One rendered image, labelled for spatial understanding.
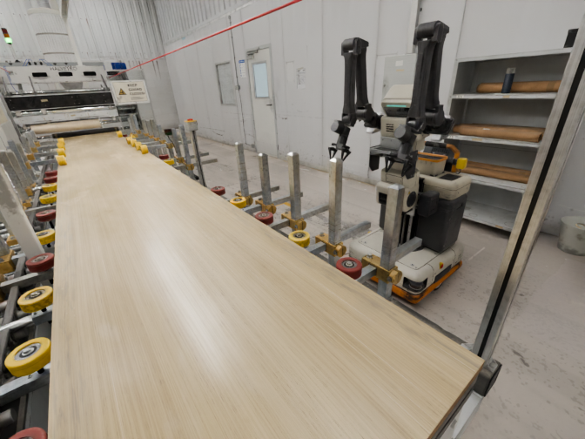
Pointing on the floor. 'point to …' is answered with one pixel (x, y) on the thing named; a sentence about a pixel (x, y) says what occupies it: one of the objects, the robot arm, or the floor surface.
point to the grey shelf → (543, 71)
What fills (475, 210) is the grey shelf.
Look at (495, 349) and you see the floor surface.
